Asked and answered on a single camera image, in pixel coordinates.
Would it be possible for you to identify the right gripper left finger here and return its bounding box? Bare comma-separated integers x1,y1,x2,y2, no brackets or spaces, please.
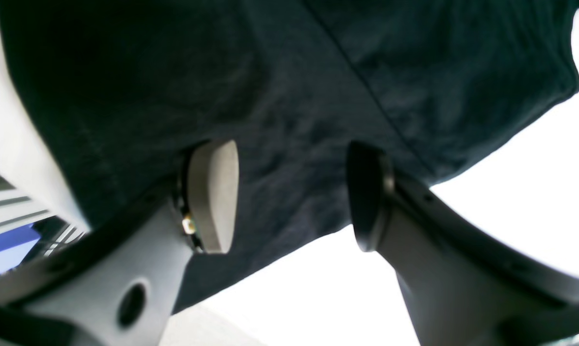
0,140,239,346

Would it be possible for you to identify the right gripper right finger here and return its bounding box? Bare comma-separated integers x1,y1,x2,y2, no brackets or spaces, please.
346,141,579,346

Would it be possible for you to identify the black T-shirt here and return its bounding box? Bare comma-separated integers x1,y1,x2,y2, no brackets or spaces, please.
0,0,579,313

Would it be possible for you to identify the aluminium frame base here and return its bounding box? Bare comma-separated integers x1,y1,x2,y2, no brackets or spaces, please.
0,175,87,276

